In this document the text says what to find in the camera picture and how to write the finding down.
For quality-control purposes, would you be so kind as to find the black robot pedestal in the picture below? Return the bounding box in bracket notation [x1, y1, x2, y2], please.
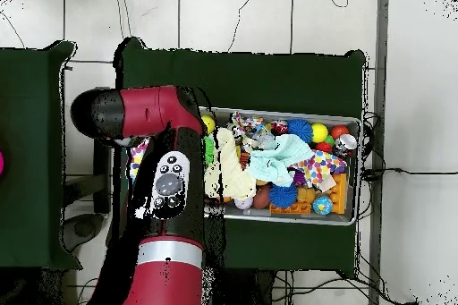
[203, 267, 287, 305]

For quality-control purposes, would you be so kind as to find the silver can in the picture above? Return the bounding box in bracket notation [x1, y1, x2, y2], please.
[334, 133, 358, 157]

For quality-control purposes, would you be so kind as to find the yellow ball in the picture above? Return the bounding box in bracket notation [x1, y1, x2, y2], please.
[310, 123, 329, 144]
[200, 114, 216, 135]

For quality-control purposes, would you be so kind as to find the blue globe ball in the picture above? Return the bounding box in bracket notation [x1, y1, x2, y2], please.
[311, 194, 334, 216]

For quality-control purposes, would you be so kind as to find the grey rounded base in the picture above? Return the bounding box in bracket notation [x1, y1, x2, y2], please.
[62, 213, 108, 252]

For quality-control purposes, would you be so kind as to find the polka dot cloth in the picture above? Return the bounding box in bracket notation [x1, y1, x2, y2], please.
[127, 137, 151, 181]
[292, 149, 349, 191]

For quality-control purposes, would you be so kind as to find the wire mesh bin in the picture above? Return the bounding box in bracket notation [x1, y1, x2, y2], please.
[198, 106, 362, 226]

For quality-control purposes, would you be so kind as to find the cream waffle cloth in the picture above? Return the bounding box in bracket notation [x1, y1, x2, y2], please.
[204, 127, 258, 201]

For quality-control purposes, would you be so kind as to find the orange ball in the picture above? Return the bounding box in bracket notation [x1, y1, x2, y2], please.
[330, 124, 351, 140]

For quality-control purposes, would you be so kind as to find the blue spiky ball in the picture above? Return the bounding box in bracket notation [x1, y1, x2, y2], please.
[286, 118, 315, 143]

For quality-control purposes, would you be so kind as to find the orange building block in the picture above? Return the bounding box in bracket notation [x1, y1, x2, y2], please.
[327, 173, 349, 216]

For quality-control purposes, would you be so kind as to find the black power cable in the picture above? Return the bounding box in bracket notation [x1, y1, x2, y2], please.
[360, 166, 458, 182]

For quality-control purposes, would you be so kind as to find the green spiky ball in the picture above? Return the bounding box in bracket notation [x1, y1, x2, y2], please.
[203, 135, 216, 165]

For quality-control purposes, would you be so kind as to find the dark green table cloth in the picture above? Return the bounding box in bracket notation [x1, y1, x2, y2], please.
[0, 40, 84, 271]
[112, 37, 368, 279]

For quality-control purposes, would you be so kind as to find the mint waffle cloth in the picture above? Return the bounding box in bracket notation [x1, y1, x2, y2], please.
[248, 133, 316, 188]

